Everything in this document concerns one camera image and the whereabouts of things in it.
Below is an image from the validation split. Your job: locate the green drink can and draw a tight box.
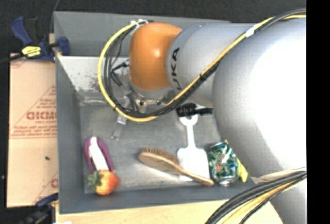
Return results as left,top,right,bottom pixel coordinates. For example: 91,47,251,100
207,141,240,188

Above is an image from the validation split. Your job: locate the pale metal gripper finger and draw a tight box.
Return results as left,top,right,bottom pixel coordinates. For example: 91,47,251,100
111,115,127,140

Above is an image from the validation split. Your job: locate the white plastic shovel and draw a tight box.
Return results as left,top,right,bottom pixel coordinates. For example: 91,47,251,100
176,114,211,182

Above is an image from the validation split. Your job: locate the wooden hairbrush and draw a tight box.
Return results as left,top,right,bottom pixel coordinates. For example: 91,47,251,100
138,147,215,187

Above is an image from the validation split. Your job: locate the brown cardboard board red print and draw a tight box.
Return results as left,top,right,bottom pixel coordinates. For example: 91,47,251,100
6,53,59,209

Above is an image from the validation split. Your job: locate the grey metal bin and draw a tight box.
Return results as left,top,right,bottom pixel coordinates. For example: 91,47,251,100
52,11,259,214

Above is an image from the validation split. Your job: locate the black cylinder on white bracket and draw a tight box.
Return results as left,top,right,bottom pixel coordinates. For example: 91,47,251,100
176,103,214,118

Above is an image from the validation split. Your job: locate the toy strawberry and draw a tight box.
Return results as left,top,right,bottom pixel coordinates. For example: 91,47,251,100
87,169,121,196

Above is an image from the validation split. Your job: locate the purple and white brush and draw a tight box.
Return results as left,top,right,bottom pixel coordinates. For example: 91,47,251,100
83,136,116,174

